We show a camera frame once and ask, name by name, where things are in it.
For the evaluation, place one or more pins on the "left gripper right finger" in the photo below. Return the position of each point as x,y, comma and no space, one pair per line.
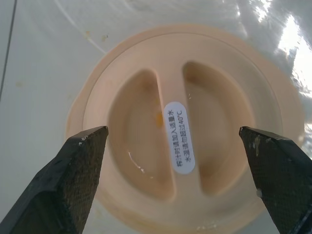
282,175

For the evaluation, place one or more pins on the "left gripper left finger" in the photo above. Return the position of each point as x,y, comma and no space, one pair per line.
53,185

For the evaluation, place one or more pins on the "cream round blender lid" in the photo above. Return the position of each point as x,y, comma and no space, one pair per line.
219,117

